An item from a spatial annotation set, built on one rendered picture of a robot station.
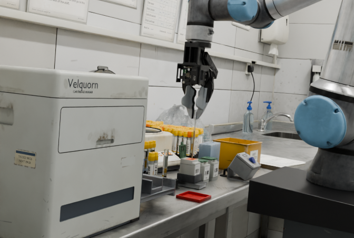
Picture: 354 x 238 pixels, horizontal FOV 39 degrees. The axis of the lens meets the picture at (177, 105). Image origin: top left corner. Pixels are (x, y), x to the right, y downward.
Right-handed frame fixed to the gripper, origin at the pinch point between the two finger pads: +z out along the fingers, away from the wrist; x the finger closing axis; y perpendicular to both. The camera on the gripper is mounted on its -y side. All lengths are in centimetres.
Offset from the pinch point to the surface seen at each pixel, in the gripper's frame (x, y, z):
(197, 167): 2.0, 0.0, 14.8
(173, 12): -52, -80, -40
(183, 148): -3.1, -0.3, 10.3
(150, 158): -1.9, 20.7, 10.6
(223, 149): -3.1, -32.6, 13.4
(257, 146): 6.2, -41.3, 11.8
